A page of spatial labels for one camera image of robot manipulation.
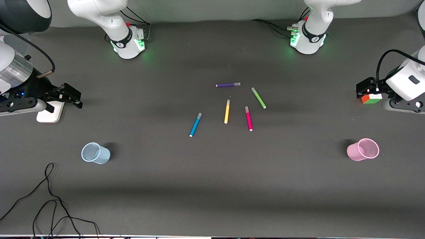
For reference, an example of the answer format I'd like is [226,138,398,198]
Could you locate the black left arm base cables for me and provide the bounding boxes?
[251,7,311,37]

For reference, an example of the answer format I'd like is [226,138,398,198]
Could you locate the green marker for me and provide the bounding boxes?
[251,87,267,109]

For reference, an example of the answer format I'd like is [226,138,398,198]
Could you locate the black right arm base cables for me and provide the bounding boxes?
[105,7,152,43]

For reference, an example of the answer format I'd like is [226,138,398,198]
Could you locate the colourful puzzle cube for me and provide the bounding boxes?
[361,93,383,105]

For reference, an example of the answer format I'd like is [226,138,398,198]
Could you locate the blue marker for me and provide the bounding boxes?
[189,113,203,137]

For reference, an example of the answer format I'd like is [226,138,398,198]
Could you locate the thin black loose cable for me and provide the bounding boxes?
[0,162,102,239]

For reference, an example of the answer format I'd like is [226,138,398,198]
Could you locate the black arm base cables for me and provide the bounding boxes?
[105,7,152,43]
[251,7,311,37]

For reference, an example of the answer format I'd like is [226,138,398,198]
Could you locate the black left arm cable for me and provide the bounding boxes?
[376,49,425,83]

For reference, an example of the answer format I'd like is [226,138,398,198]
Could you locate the translucent pink plastic cup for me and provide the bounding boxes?
[346,138,380,162]

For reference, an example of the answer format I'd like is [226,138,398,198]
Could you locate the translucent blue plastic cup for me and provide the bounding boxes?
[81,142,111,165]

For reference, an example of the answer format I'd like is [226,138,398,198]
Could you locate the black cable with brown plug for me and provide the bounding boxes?
[0,23,56,79]

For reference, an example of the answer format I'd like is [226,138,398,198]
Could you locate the pink marker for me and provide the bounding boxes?
[245,106,253,132]

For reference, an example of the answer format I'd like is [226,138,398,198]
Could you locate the white flat pad device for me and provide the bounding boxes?
[36,100,65,123]

